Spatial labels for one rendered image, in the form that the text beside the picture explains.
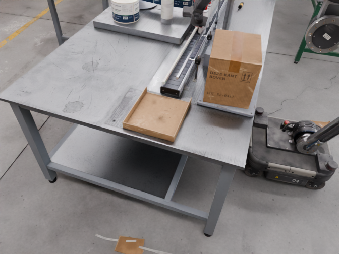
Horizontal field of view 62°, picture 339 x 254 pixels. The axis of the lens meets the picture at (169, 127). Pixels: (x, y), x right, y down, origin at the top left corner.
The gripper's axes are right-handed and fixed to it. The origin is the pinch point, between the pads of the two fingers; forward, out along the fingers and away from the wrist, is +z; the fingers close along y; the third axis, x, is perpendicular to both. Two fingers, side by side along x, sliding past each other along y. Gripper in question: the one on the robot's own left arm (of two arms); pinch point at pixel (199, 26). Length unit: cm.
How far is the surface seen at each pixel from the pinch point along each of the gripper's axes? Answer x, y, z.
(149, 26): 6.4, 35.6, 4.4
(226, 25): -12.9, -16.1, 16.8
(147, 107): 68, 7, -41
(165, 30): 6.5, 22.9, 3.7
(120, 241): 151, 8, -2
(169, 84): 52, 1, -35
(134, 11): -0.6, 48.1, 1.0
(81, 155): 108, 56, 7
